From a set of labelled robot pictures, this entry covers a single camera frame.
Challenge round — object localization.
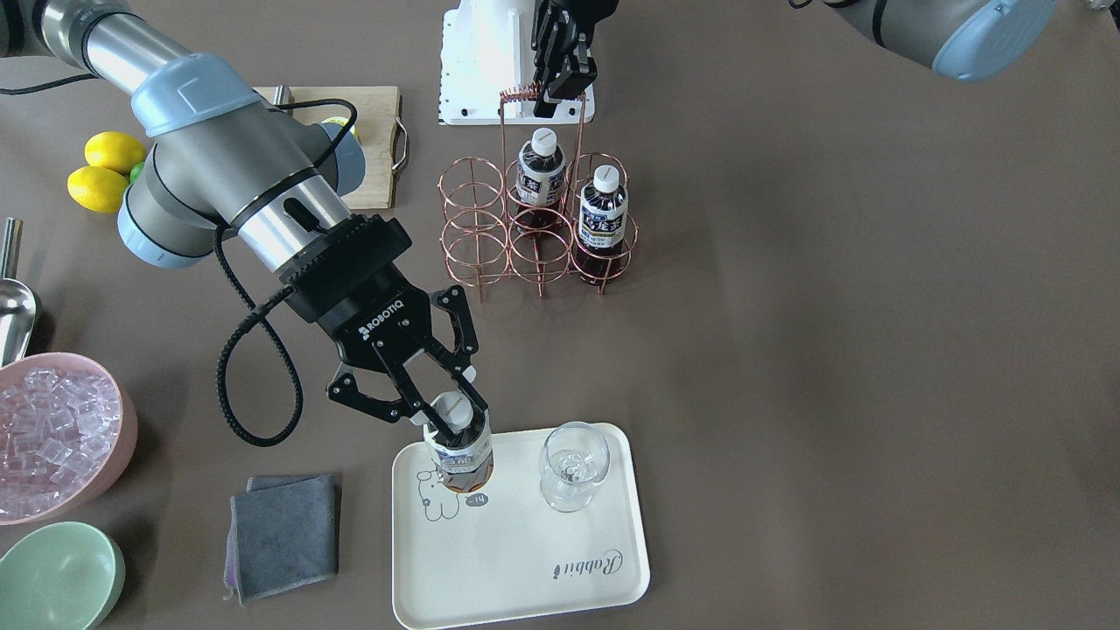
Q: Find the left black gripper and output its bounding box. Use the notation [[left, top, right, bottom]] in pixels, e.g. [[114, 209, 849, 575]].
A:
[[529, 1, 619, 119]]

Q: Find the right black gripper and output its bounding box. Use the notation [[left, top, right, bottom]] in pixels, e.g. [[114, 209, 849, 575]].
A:
[[279, 215, 489, 438]]

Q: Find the tea bottle moved to tray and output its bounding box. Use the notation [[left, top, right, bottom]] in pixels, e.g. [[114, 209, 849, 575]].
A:
[[423, 391, 494, 494]]

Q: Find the copper wire bottle basket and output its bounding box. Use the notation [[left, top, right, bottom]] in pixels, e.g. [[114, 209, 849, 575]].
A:
[[437, 83, 641, 298]]

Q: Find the white robot base pillar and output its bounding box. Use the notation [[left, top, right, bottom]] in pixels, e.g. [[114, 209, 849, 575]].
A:
[[437, 0, 596, 127]]

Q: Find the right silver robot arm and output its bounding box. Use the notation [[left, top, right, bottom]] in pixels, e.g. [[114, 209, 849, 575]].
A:
[[3, 1, 489, 446]]

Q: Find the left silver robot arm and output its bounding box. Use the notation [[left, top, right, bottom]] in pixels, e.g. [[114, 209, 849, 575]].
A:
[[529, 1, 1056, 118]]

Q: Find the tea bottle in basket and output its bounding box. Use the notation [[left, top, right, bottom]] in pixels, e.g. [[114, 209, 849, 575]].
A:
[[572, 164, 628, 284], [514, 128, 567, 207]]

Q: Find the cream rabbit tray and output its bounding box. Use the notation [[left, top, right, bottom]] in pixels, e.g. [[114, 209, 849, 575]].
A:
[[391, 423, 648, 629]]

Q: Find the wooden cutting board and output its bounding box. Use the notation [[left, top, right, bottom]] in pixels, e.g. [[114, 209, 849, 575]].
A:
[[255, 85, 408, 212]]

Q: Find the clear wine glass on tray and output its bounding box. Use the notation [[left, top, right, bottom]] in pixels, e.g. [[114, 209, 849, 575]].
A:
[[539, 420, 612, 512]]

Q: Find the grey folded cloth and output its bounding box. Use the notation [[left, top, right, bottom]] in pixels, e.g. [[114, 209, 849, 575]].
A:
[[223, 474, 340, 606]]

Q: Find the half lemon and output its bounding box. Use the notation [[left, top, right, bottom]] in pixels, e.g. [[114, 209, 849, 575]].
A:
[[321, 115, 357, 133]]

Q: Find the steel muddler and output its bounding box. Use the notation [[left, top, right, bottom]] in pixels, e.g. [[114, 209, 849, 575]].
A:
[[269, 85, 295, 110]]

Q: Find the pink bowl of ice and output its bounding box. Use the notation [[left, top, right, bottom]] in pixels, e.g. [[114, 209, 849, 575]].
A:
[[1, 353, 137, 526]]

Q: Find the green lime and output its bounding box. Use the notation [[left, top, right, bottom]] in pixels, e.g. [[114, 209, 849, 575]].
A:
[[128, 161, 144, 184]]

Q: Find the yellow lemon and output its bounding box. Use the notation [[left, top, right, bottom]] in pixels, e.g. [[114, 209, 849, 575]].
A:
[[66, 166, 129, 213], [83, 131, 148, 176]]

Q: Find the green bowl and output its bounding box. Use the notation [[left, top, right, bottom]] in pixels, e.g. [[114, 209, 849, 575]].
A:
[[1, 521, 125, 629]]

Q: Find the metal ice scoop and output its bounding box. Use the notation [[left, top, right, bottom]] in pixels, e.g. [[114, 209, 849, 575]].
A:
[[1, 217, 39, 367]]

